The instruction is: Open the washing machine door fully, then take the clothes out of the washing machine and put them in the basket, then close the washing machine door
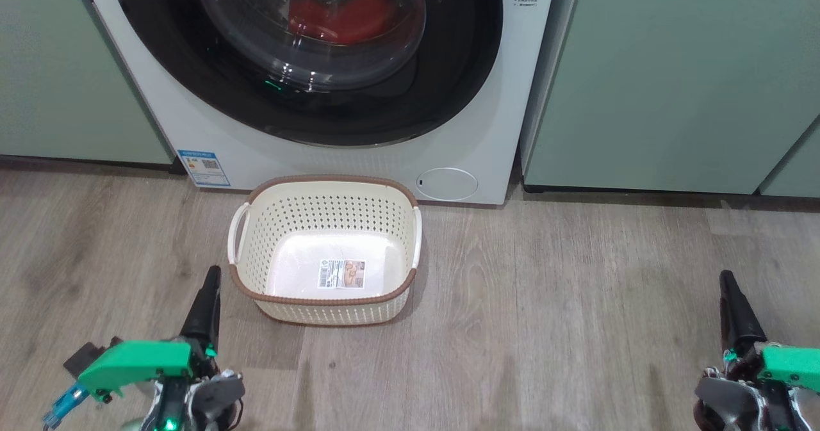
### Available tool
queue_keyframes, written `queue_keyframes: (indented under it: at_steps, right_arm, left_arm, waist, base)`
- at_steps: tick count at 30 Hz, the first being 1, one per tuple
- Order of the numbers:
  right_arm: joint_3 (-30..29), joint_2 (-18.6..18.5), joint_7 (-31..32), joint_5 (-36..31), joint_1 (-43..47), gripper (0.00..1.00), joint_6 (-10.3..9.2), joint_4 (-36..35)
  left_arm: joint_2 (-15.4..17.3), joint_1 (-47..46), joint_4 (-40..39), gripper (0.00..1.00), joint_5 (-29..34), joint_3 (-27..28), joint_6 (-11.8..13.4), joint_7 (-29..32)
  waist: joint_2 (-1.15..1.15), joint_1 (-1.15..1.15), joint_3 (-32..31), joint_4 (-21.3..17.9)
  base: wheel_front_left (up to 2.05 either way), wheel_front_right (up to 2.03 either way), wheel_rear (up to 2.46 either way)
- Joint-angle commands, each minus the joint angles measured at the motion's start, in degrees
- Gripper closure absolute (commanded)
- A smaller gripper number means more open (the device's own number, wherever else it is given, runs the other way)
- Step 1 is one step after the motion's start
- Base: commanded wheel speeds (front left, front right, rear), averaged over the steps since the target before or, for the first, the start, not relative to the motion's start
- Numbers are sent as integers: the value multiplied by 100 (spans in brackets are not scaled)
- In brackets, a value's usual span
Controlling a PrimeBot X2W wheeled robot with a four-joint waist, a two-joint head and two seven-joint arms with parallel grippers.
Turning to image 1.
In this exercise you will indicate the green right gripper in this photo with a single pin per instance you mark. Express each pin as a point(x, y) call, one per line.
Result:
point(791, 365)

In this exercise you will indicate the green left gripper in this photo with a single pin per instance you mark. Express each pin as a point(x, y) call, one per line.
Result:
point(138, 360)

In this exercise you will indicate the dark washing machine door glass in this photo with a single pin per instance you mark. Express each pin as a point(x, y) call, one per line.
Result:
point(160, 47)

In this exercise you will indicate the red and white garment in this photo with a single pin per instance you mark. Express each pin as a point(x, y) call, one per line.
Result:
point(339, 18)

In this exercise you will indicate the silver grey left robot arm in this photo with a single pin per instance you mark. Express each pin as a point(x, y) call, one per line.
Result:
point(214, 396)

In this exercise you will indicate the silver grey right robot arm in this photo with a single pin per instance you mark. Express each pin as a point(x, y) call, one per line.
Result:
point(727, 405)

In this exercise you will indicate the white front-load washing machine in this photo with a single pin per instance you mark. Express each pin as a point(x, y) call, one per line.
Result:
point(160, 130)

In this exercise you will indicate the cream perforated laundry basket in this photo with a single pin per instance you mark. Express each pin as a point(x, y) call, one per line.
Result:
point(391, 226)

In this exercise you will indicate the white product label sticker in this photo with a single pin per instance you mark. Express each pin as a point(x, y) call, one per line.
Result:
point(341, 273)

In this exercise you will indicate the blue energy label sticker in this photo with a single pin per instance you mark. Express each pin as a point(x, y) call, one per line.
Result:
point(204, 168)

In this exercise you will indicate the blue left wrist connector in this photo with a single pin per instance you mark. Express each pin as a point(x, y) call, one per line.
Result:
point(64, 408)

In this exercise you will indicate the tall green cabinet panel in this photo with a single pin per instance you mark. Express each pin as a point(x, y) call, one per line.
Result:
point(666, 79)

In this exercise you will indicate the round white filter cover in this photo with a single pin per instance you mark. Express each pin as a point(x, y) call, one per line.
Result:
point(447, 184)

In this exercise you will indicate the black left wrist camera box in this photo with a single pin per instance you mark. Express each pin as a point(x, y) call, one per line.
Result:
point(80, 357)

